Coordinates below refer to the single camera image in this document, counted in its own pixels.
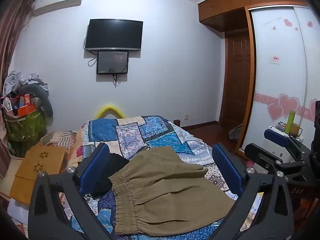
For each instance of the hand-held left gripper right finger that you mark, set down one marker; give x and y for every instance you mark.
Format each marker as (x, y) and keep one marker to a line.
(227, 166)

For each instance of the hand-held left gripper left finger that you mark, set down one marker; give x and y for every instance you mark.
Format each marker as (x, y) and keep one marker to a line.
(100, 156)

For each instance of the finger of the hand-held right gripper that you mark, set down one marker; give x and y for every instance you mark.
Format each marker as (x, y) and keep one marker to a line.
(260, 155)
(277, 137)

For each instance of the khaki pants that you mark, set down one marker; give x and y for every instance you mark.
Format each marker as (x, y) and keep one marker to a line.
(162, 192)

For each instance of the white appliance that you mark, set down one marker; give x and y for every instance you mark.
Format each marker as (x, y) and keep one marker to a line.
(271, 127)

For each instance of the small pink object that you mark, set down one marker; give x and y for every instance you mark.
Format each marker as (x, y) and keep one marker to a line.
(250, 164)

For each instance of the black cloth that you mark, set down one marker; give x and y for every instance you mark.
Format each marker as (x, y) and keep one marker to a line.
(112, 170)

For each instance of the mustard mug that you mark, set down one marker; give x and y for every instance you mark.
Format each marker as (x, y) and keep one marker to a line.
(295, 130)

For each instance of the green bottle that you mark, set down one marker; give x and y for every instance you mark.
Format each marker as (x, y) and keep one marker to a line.
(290, 121)

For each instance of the grey cloth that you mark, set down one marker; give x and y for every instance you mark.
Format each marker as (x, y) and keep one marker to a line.
(236, 132)

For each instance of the pink striped bedding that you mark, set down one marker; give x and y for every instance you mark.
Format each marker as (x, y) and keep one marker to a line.
(58, 137)

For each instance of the yellow orange bedsheet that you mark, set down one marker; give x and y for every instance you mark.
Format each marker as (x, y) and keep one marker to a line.
(252, 206)

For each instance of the blue patchwork blanket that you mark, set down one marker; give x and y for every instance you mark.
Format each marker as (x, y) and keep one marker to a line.
(150, 132)

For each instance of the white heart-print wardrobe door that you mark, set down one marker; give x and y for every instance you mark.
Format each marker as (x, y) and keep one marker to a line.
(277, 80)

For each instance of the wooden lap table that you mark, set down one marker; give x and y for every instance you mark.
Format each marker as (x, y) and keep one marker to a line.
(37, 170)

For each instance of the small dark box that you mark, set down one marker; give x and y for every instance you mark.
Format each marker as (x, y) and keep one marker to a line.
(176, 122)

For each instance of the brown wooden door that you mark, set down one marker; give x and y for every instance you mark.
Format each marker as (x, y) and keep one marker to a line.
(237, 80)

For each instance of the red white sticker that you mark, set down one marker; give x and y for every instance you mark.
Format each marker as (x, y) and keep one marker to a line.
(274, 59)

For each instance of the green laundry basket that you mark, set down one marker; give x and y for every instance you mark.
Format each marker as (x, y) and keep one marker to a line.
(25, 130)

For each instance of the orange box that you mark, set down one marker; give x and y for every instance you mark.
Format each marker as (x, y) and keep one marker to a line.
(26, 108)

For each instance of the small black monitor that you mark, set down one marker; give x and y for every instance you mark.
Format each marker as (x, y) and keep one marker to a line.
(112, 62)

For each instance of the pile of grey clothes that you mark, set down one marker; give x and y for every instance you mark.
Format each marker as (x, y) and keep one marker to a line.
(17, 80)

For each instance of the wooden overhead cabinet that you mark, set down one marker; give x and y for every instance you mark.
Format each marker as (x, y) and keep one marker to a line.
(225, 7)

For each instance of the striped brown curtain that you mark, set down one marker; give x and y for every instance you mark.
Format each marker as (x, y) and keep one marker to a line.
(11, 35)

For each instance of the white air conditioner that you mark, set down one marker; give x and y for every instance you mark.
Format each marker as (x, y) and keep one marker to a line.
(57, 3)

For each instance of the white wall socket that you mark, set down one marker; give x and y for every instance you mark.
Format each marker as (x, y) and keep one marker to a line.
(186, 116)

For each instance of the wall-mounted black television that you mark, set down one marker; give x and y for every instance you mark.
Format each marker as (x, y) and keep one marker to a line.
(113, 33)

